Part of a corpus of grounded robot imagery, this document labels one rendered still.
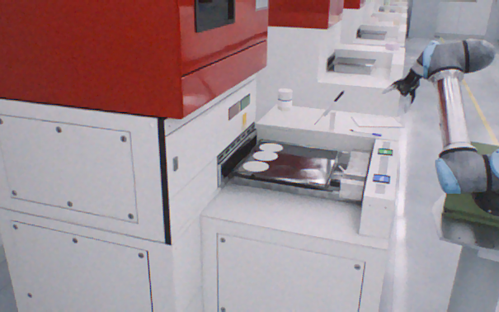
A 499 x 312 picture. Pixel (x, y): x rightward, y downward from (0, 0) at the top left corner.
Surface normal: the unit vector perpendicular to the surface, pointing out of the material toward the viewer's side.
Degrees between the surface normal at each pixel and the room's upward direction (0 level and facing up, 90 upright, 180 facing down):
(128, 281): 90
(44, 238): 90
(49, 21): 90
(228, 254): 90
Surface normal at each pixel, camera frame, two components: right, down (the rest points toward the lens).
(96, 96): -0.31, 0.35
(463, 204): -0.32, -0.44
